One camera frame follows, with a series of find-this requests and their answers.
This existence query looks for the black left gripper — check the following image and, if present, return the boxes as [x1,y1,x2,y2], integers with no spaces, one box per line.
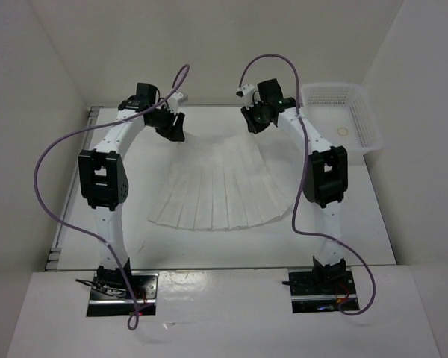
[146,103,184,142]

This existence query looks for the white pleated skirt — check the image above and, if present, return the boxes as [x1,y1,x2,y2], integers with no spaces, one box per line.
[148,134,291,231]

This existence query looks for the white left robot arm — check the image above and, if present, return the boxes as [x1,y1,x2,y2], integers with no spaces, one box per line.
[78,83,187,298]

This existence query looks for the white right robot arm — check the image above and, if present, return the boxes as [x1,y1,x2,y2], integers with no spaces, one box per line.
[236,78,348,294]

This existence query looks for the tan rubber band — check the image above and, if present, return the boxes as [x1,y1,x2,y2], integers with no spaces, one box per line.
[337,127,349,136]

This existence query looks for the white perforated plastic basket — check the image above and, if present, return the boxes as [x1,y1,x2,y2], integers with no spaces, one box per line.
[301,83,383,157]

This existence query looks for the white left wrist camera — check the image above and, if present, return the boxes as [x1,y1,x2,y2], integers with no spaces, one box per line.
[167,92,188,113]

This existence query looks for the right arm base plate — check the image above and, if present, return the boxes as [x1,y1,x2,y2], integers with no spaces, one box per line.
[282,268,360,314]

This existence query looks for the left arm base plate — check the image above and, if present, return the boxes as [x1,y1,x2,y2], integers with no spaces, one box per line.
[75,271,159,317]

